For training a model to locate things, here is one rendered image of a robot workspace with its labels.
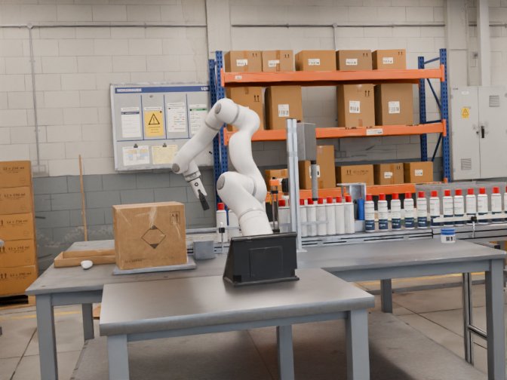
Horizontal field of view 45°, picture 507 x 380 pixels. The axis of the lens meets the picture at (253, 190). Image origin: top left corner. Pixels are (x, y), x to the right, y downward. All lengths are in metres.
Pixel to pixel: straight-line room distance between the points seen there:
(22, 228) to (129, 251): 3.50
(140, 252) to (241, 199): 0.53
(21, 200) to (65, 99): 1.85
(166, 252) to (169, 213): 0.18
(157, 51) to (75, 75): 1.01
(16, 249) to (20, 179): 0.67
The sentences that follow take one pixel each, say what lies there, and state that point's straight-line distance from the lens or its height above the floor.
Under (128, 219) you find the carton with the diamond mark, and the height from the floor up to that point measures 1.07.
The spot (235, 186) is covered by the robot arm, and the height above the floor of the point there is 1.20.
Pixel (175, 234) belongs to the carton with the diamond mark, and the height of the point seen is 0.99.
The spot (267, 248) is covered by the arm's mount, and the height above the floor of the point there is 0.96.
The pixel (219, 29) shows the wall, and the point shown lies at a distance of 7.79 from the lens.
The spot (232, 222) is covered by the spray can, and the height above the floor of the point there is 0.98.
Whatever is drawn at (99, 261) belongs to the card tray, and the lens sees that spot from 3.11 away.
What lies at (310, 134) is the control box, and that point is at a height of 1.42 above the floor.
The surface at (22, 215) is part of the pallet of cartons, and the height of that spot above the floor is 0.88.
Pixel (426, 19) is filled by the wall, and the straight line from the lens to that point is 8.77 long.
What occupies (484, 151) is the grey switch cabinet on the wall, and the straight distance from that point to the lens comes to 8.57.
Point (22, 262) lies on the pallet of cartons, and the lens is 6.24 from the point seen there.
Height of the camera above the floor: 1.31
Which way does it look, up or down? 3 degrees down
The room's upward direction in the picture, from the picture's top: 3 degrees counter-clockwise
